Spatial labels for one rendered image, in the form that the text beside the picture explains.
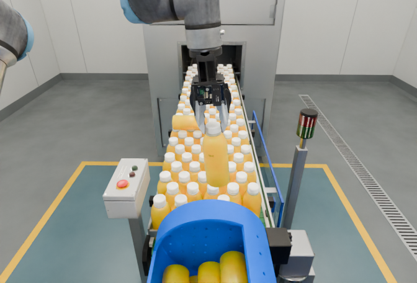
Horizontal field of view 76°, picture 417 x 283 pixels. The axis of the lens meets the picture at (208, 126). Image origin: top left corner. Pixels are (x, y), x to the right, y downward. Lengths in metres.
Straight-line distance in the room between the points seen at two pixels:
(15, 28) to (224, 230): 0.69
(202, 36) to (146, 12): 0.12
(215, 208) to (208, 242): 0.15
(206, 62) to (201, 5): 0.11
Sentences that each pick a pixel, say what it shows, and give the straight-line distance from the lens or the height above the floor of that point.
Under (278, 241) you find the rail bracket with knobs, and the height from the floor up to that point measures 1.00.
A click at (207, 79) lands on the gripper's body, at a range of 0.56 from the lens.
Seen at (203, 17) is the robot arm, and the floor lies 1.63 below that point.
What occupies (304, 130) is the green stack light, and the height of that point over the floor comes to 1.19.
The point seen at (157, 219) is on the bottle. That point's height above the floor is 1.02.
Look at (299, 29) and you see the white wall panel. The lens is 5.00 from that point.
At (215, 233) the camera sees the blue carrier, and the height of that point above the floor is 1.12.
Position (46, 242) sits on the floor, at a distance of 2.43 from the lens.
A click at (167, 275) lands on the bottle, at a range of 0.74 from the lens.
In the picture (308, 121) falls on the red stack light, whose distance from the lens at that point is 1.04.
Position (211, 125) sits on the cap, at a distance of 0.67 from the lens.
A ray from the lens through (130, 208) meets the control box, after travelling 0.93.
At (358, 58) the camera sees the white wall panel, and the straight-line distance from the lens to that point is 5.51.
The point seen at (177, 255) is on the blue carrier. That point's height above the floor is 1.03.
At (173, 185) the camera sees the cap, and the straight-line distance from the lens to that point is 0.93.
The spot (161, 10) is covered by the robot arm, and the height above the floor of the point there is 1.64.
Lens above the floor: 1.69
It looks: 29 degrees down
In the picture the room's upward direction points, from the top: straight up
